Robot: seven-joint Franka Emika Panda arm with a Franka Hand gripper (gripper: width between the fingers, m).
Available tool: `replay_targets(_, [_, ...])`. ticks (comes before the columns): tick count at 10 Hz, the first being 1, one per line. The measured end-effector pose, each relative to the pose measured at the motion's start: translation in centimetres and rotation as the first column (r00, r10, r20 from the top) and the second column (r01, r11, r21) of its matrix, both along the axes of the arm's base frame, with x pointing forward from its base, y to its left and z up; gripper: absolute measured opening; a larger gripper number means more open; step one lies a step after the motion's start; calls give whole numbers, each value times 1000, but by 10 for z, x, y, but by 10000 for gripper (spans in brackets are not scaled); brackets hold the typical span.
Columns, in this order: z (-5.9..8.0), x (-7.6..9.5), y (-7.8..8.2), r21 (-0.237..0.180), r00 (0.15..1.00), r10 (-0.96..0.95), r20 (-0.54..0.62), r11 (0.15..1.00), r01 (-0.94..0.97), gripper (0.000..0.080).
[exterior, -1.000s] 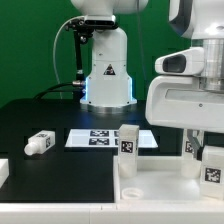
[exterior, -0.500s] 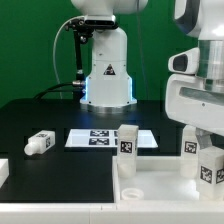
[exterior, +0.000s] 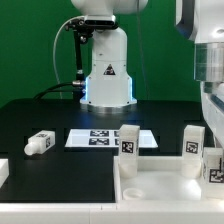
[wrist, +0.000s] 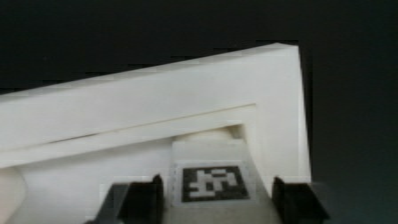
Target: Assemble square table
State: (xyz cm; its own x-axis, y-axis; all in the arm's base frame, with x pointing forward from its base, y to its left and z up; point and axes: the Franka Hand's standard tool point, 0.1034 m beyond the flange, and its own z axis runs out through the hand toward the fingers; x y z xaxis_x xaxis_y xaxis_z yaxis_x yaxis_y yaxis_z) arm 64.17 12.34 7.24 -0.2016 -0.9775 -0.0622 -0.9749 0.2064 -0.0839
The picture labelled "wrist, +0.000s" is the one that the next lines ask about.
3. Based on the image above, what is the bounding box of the white table leg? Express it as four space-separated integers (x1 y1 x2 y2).
165 128 282 224

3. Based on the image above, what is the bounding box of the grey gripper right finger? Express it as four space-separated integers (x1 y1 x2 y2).
268 176 357 224

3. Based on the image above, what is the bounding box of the white square tabletop tray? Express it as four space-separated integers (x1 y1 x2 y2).
0 44 311 224

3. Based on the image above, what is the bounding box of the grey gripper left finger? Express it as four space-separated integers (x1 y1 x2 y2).
83 175 165 224

